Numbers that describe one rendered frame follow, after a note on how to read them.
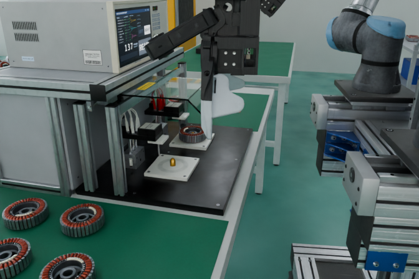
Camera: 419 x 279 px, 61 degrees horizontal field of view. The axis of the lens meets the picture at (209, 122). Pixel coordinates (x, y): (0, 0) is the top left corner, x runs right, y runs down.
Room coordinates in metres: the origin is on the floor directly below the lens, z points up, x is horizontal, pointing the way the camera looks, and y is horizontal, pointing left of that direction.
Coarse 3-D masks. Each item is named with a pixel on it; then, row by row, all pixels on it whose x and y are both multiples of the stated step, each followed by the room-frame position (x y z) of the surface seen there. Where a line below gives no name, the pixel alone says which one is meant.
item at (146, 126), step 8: (144, 128) 1.09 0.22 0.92; (152, 128) 1.09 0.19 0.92; (160, 128) 1.12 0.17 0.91; (128, 136) 1.09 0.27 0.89; (136, 136) 1.09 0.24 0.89; (144, 136) 1.08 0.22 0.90; (152, 136) 1.07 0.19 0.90; (160, 136) 1.11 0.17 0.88; (168, 136) 1.12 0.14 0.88; (128, 144) 1.10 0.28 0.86; (136, 144) 1.14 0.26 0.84
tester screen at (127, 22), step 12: (120, 12) 1.09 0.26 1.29; (132, 12) 1.16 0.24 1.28; (144, 12) 1.25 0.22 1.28; (120, 24) 1.08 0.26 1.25; (132, 24) 1.16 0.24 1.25; (144, 24) 1.24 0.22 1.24; (120, 36) 1.07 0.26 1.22; (132, 36) 1.15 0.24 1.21; (144, 36) 1.24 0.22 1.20; (120, 48) 1.07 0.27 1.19; (120, 60) 1.06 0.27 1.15
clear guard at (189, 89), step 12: (156, 84) 1.11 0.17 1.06; (168, 84) 1.11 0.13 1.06; (180, 84) 1.11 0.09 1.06; (192, 84) 1.11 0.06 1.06; (132, 96) 0.99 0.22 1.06; (144, 96) 0.98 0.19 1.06; (156, 96) 0.97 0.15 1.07; (168, 96) 0.97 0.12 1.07; (180, 96) 0.97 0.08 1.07; (192, 96) 0.98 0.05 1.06
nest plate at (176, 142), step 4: (176, 136) 1.35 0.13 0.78; (212, 136) 1.35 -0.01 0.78; (172, 140) 1.31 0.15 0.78; (176, 140) 1.31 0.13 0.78; (180, 140) 1.31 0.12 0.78; (204, 140) 1.31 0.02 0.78; (208, 140) 1.31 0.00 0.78; (172, 144) 1.27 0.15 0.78; (176, 144) 1.26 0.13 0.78; (180, 144) 1.26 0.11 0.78; (184, 144) 1.26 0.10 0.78; (188, 144) 1.26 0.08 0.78; (192, 144) 1.26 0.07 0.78; (196, 144) 1.26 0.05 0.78; (200, 144) 1.26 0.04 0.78; (204, 144) 1.26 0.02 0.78; (208, 144) 1.27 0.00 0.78; (188, 148) 1.25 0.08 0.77; (192, 148) 1.25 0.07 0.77; (196, 148) 1.24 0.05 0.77; (200, 148) 1.24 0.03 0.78; (204, 148) 1.24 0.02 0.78
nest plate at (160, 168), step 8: (160, 160) 1.13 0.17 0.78; (168, 160) 1.13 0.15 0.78; (176, 160) 1.13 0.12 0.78; (184, 160) 1.13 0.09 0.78; (192, 160) 1.13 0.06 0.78; (152, 168) 1.07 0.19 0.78; (160, 168) 1.07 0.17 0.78; (168, 168) 1.07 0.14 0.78; (176, 168) 1.07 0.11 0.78; (184, 168) 1.07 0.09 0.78; (192, 168) 1.07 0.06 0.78; (152, 176) 1.03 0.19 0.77; (160, 176) 1.02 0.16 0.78; (168, 176) 1.02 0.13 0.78; (176, 176) 1.01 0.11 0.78; (184, 176) 1.01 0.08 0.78
